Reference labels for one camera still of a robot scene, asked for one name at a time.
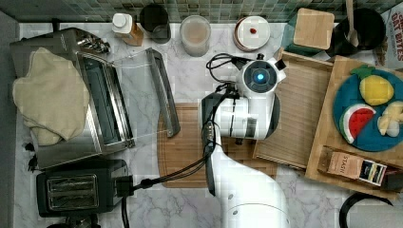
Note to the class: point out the wooden spoon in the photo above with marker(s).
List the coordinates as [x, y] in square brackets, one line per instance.
[352, 33]

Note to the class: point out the dark glass jar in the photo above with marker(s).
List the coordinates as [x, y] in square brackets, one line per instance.
[154, 20]

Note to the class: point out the white round lid container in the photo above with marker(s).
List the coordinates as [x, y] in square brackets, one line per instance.
[251, 33]

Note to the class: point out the plush watermelon slice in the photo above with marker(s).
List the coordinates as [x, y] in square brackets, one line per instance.
[354, 119]

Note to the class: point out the cream plush garlic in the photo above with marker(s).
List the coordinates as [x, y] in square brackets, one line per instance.
[391, 119]

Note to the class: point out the black two-slot toaster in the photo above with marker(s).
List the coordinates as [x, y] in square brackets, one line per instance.
[79, 189]

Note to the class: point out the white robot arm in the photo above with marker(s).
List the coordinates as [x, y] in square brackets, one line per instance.
[247, 110]

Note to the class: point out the wooden drawer cabinet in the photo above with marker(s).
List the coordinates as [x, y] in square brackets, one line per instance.
[328, 138]

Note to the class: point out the black curved object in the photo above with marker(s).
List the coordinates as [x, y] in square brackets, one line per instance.
[350, 202]

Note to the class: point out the silver toaster oven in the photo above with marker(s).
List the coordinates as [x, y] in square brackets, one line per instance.
[126, 95]

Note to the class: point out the white cap syrup bottle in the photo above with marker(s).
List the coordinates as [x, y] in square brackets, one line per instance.
[124, 27]

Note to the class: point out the green box wooden lid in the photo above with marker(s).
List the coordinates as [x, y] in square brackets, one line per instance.
[308, 32]

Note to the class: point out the oat bites box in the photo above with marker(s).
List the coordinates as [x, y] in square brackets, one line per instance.
[390, 53]

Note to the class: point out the blue plate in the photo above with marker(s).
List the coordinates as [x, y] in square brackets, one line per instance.
[369, 139]

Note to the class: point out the bamboo cutting board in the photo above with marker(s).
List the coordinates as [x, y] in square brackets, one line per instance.
[184, 148]

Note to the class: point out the yellow plush lemon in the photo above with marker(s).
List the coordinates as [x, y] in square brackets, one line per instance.
[376, 90]

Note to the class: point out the brown tea box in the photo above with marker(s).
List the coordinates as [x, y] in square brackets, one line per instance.
[356, 168]

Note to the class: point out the beige folded towel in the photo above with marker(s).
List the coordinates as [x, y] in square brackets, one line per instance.
[52, 98]

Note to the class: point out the black utensil holder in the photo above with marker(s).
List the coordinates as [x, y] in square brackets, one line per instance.
[371, 31]

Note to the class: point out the frosted plastic container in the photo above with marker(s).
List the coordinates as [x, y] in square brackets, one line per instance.
[195, 33]

